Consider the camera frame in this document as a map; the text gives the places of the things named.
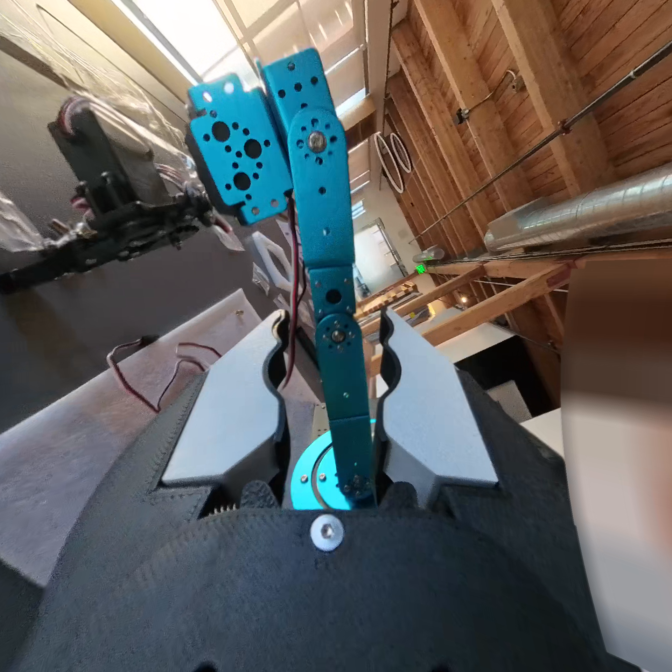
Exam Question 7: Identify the crumpled clear plastic bag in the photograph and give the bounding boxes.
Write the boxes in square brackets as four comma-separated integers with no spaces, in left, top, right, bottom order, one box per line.
[31,31,195,179]

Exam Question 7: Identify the silver air duct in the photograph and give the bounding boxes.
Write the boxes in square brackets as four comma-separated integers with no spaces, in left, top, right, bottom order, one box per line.
[483,163,672,254]

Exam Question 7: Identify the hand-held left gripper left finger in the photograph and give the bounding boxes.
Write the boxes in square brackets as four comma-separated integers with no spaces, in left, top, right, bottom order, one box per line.
[162,310,291,506]

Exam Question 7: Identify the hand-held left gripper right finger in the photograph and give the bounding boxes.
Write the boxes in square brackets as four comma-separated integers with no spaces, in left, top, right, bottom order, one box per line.
[374,309,498,508]

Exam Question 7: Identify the white foam sheet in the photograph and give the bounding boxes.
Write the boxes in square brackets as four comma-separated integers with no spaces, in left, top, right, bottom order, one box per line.
[0,289,321,588]

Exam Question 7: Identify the blue toy robot arm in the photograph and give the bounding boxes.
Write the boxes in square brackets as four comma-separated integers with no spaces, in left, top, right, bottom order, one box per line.
[0,48,380,511]

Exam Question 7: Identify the white foam ring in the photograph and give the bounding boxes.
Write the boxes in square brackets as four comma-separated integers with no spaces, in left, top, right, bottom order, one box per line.
[251,231,295,291]

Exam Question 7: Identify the ring ceiling lights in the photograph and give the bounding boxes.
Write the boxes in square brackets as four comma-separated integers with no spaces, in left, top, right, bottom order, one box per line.
[374,131,413,193]

